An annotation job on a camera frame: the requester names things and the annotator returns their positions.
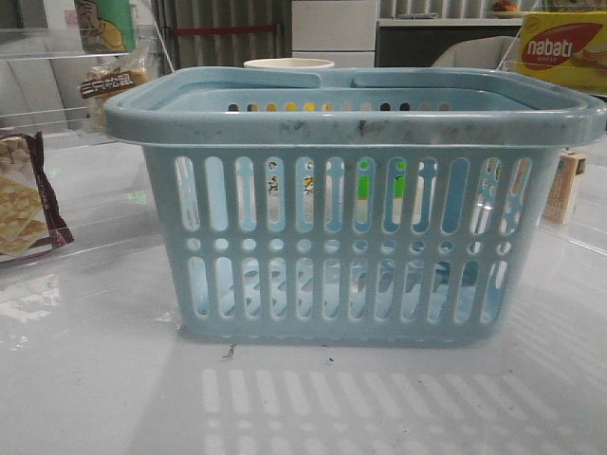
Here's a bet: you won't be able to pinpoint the packaged bread clear bag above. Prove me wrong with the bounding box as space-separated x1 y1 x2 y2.
79 45 154 133

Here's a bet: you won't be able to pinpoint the light blue plastic basket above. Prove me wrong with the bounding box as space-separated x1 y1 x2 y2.
104 66 606 346

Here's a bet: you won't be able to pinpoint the white paper cup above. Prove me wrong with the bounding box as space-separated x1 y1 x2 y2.
244 57 335 71

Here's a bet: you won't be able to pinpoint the white cabinet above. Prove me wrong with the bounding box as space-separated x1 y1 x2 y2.
291 1 379 67

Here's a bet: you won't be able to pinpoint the beige armchair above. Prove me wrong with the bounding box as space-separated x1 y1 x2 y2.
432 36 520 69

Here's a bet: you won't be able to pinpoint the brown cracker snack bag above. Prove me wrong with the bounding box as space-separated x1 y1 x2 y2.
1 133 74 264

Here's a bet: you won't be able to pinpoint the orange snack box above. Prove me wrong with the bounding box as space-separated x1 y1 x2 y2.
543 152 587 225

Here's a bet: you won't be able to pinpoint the green yellow snack package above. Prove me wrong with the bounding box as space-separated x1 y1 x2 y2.
74 0 136 53

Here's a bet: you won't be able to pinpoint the clear acrylic shelf right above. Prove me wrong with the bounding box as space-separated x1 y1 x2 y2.
497 0 607 257

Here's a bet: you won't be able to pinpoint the yellow nabati wafer box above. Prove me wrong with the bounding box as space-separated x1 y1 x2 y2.
513 10 606 95

